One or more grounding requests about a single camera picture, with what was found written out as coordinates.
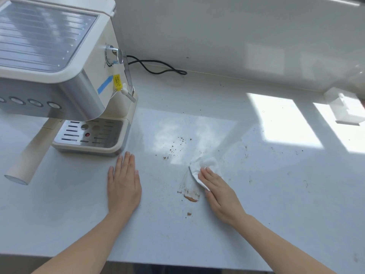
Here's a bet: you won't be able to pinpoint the white paper tissue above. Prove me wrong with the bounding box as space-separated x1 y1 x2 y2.
189 156 223 192

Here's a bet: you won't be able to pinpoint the blue tape strip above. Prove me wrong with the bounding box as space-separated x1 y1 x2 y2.
98 76 114 95

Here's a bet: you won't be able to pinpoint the brown coffee smear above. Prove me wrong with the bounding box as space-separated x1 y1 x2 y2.
177 168 201 203

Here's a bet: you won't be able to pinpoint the white plastic block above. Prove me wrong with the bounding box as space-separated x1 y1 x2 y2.
323 87 365 126

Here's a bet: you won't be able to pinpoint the cream portafilter handle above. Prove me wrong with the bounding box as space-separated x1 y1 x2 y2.
4 118 65 186

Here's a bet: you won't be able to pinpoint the person's left forearm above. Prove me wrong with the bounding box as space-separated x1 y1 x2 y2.
31 212 134 274

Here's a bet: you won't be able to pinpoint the chrome steam knob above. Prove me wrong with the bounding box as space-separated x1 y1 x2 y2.
105 44 125 65

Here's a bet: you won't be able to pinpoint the person's left hand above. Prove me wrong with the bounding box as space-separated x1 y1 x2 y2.
107 151 142 217

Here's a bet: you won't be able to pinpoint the white steam wand nozzle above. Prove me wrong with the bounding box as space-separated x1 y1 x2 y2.
113 83 136 103

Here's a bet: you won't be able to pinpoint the black power cable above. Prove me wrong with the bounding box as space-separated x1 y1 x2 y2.
125 55 188 76

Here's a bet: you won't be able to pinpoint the cream white espresso machine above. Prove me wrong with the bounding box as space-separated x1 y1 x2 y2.
0 0 139 157

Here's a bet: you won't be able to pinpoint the person's right forearm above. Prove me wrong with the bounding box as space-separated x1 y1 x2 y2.
233 213 337 274

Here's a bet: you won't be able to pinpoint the scattered coffee grounds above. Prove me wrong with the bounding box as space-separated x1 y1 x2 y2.
163 136 187 161

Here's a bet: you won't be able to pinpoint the person's right hand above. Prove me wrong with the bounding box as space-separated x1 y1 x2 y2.
198 167 247 227

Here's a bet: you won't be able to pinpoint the metal slotted drip tray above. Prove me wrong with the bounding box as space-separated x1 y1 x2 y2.
51 118 132 156

